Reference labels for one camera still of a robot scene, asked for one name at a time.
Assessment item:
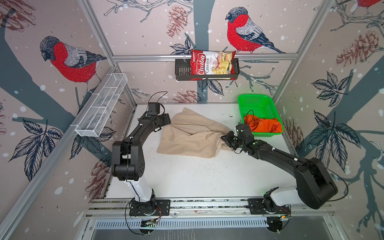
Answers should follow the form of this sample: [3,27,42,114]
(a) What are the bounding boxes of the beige shorts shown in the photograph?
[157,108,232,159]

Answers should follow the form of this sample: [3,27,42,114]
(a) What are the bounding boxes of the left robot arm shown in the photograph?
[111,113,171,212]

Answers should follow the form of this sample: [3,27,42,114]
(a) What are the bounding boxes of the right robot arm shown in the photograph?
[221,124,338,210]

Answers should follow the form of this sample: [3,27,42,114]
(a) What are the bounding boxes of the orange shorts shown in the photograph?
[244,115,283,133]

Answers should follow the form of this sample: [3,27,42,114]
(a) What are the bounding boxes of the green plastic basket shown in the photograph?
[238,94,284,137]

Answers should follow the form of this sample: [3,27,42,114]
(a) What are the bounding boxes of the red cassava chips bag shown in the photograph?
[191,50,236,75]

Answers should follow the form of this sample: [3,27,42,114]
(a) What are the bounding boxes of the right controller board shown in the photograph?
[266,216,290,234]

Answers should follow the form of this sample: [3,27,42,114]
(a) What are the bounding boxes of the controller board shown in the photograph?
[139,219,158,234]
[266,216,290,234]

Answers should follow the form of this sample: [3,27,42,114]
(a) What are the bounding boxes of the left controller board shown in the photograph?
[139,219,158,234]

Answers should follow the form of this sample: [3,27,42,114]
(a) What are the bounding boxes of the black wall basket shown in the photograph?
[175,58,240,81]

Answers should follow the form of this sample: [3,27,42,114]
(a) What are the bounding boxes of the white wire mesh shelf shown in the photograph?
[75,73,128,138]

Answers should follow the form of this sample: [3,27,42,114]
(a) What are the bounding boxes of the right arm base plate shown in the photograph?
[248,198,291,215]

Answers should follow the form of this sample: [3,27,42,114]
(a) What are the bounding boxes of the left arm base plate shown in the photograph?
[128,199,171,217]

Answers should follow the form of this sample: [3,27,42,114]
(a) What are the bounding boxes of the aluminium mounting rail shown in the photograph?
[84,197,336,219]

